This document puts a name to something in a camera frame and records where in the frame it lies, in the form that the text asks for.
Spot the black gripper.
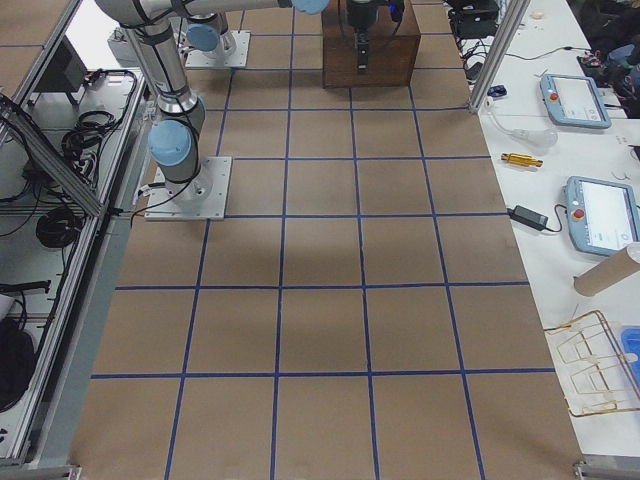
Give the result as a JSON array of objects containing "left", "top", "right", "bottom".
[{"left": 348, "top": 0, "right": 374, "bottom": 74}]

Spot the dark wooden drawer cabinet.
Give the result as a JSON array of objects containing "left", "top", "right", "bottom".
[{"left": 321, "top": 1, "right": 420, "bottom": 89}]

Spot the small blue black device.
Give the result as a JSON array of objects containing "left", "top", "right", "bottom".
[{"left": 487, "top": 85, "right": 507, "bottom": 98}]

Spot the brass cylinder tool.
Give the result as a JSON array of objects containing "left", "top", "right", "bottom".
[{"left": 501, "top": 153, "right": 543, "bottom": 168}]

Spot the clear light bulb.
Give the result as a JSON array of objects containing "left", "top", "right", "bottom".
[{"left": 509, "top": 128, "right": 558, "bottom": 149}]

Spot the blue teach pendant far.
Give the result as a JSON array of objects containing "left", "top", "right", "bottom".
[{"left": 540, "top": 74, "right": 611, "bottom": 130}]

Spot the blue teach pendant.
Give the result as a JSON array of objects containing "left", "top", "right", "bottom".
[
  {"left": 564, "top": 176, "right": 639, "bottom": 256},
  {"left": 540, "top": 74, "right": 611, "bottom": 130}
]

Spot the black power adapter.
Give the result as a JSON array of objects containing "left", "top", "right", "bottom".
[{"left": 507, "top": 205, "right": 548, "bottom": 231}]

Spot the blue teach pendant near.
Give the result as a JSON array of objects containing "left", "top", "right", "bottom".
[{"left": 564, "top": 176, "right": 639, "bottom": 256}]

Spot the cardboard tube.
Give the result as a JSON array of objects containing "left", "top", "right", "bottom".
[{"left": 573, "top": 242, "right": 639, "bottom": 297}]

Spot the blue plastic box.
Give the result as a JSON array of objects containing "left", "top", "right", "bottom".
[{"left": 620, "top": 327, "right": 640, "bottom": 381}]

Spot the aluminium frame post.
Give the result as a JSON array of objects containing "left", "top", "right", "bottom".
[{"left": 468, "top": 0, "right": 530, "bottom": 113}]

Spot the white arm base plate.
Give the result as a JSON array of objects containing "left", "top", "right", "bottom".
[{"left": 143, "top": 156, "right": 232, "bottom": 221}]

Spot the gold wire rack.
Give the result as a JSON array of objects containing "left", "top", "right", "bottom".
[{"left": 544, "top": 310, "right": 639, "bottom": 418}]

